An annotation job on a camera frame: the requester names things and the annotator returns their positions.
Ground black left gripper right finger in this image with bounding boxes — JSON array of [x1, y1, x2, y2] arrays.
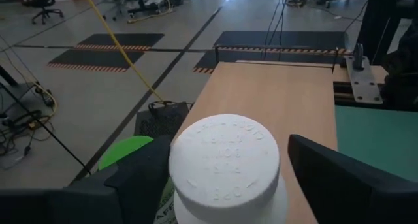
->
[[289, 135, 418, 224]]

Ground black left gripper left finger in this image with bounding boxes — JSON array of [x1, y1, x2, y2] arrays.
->
[[0, 135, 172, 224]]

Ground green caffeine bottle green cap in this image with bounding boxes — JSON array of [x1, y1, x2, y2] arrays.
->
[[97, 135, 177, 224]]

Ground large white bottle maroon label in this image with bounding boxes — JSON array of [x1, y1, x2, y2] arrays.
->
[[168, 114, 289, 224]]

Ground black mesh computer case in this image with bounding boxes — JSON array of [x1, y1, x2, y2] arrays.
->
[[133, 101, 193, 143]]

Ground black mat with striped edge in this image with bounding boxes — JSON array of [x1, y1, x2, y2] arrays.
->
[[74, 33, 165, 52], [192, 30, 352, 74], [47, 49, 144, 73]]

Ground grey office chair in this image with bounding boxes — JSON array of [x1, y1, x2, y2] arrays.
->
[[103, 0, 127, 22]]

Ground black office chair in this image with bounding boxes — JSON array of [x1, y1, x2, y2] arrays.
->
[[19, 0, 65, 25]]

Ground grey metal bracket plate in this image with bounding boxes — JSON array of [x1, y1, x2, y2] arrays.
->
[[345, 42, 385, 105]]

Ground yellow power cord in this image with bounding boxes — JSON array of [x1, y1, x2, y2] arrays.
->
[[31, 82, 59, 129]]

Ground tangled black cables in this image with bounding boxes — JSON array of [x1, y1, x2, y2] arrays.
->
[[0, 109, 56, 156]]

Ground yellow hanging cable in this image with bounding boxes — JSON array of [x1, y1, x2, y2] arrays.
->
[[80, 0, 166, 104]]

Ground black frame post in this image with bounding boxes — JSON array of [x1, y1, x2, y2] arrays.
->
[[354, 0, 409, 67]]

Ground thin black cable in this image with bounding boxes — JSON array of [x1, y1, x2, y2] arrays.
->
[[263, 0, 288, 60]]

